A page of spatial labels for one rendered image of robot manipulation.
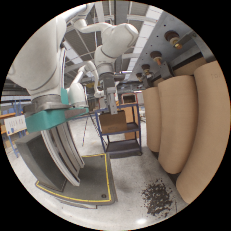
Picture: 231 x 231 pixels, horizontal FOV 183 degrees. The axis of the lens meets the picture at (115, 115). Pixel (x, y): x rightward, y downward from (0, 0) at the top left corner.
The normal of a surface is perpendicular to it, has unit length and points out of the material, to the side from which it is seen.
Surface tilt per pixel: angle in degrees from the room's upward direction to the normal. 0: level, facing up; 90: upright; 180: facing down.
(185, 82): 90
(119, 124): 90
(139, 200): 0
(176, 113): 90
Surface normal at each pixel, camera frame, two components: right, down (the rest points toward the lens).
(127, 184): -0.16, -0.98
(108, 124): -0.05, 0.15
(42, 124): 0.16, 0.12
